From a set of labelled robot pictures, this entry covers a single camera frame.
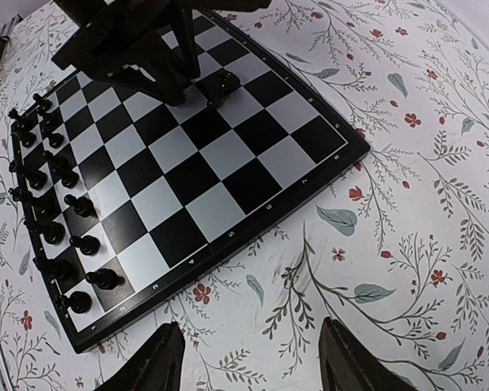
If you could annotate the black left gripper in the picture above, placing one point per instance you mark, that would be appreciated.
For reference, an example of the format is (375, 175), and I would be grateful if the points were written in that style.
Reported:
(110, 42)

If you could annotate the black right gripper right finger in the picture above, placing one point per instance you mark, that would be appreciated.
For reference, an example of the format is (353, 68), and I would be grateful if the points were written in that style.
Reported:
(345, 364)

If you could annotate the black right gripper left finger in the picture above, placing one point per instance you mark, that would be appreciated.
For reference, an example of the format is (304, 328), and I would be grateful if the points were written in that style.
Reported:
(157, 364)

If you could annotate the black chess piece cluster piece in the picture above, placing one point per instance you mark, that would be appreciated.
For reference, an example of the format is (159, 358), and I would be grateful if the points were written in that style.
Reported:
(224, 84)

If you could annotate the black and grey chessboard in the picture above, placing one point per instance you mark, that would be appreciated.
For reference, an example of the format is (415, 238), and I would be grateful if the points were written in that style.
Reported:
(177, 190)

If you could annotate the floral patterned table mat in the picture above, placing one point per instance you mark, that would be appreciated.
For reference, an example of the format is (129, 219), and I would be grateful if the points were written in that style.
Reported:
(397, 248)

